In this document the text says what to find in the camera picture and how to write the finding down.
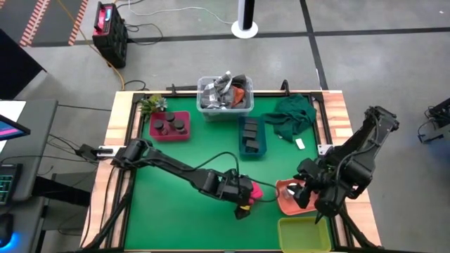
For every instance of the black board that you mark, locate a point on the black board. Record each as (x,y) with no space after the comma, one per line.
(14,70)

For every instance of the monitor with pink screen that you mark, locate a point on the monitor with pink screen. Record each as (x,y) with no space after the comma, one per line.
(12,128)

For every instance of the clear plastic storage box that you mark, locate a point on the clear plastic storage box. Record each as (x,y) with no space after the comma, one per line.
(225,114)

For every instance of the black equipment cart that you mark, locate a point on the black equipment cart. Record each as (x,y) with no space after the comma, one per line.
(439,116)

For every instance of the black-lid spice jar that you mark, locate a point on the black-lid spice jar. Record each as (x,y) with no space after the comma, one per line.
(158,124)
(170,117)
(179,125)

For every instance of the green black pepper tin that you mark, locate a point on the green black pepper tin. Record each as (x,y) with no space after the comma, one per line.
(252,146)
(249,135)
(251,126)

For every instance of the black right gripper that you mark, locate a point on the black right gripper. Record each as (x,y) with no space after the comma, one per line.
(307,172)

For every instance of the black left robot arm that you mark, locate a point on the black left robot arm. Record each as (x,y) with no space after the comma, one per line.
(175,167)

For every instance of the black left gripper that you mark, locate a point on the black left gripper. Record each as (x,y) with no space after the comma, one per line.
(235,188)

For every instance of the black metal table frame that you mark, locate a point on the black metal table frame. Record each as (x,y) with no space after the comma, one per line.
(321,109)

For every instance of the small white tag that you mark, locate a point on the small white tag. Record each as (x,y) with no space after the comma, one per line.
(300,144)

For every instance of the white paper sheet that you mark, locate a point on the white paper sheet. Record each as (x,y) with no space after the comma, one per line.
(10,109)

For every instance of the orange plastic bin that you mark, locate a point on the orange plastic bin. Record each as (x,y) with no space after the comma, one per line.
(284,207)

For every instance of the grey side desk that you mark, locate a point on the grey side desk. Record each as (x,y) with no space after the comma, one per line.
(38,133)

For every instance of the red black power box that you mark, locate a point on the red black power box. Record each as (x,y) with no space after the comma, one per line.
(114,45)

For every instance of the green table mat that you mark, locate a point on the green table mat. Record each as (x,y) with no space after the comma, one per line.
(197,218)

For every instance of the red black device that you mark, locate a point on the red black device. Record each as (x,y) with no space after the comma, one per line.
(102,19)

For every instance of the pink plastic bin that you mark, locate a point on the pink plastic bin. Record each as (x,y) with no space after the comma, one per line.
(168,135)

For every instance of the white-lid spice jar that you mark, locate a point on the white-lid spice jar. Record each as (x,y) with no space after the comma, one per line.
(290,190)

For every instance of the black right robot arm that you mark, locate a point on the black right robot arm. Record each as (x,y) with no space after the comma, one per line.
(355,168)

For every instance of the orange cloth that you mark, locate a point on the orange cloth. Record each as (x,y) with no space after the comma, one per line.
(239,95)

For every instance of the yellow tape tag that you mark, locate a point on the yellow tape tag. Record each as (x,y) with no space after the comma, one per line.
(244,207)

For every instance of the blue plastic bin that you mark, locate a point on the blue plastic bin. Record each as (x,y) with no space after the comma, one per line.
(242,151)

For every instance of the black cloth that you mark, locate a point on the black cloth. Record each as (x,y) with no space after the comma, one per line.
(239,80)

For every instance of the black computer mouse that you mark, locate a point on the black computer mouse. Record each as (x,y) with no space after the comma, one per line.
(5,228)

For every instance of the white tower fan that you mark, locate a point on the white tower fan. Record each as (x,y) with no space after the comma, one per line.
(245,31)

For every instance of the dark green cloth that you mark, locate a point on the dark green cloth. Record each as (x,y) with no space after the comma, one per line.
(292,116)

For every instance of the yellow-green plastic bin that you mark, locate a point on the yellow-green plastic bin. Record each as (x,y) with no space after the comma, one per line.
(304,235)

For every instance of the small green succulent plant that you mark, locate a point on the small green succulent plant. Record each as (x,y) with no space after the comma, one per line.
(153,104)

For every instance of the backlit black keyboard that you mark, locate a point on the backlit black keyboard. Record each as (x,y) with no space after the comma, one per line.
(7,182)

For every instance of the grey white checkered cloth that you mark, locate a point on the grey white checkered cloth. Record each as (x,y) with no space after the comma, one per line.
(214,93)

